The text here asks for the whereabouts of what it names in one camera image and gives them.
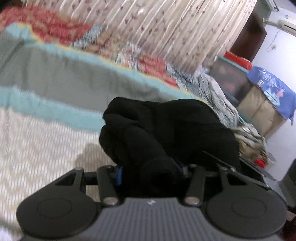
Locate black pants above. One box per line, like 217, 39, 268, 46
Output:
99, 97, 240, 198

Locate red garment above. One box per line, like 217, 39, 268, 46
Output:
253, 158, 268, 169

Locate olive brown crumpled garment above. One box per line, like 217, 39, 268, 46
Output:
231, 123, 267, 164

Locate patterned grey teal bedsheet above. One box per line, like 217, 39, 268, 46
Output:
1, 23, 195, 240

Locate beige box under cloth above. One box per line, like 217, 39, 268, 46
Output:
237, 85, 285, 138

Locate dark storage bin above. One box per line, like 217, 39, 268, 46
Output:
209, 56, 253, 107

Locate red floral quilt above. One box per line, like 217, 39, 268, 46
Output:
1, 6, 239, 128

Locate blue printed cloth cover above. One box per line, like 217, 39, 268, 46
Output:
247, 66, 295, 124

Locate beige leaf curtain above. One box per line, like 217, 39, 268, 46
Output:
25, 0, 256, 72

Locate white air conditioner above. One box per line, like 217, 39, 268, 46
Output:
263, 14, 296, 35

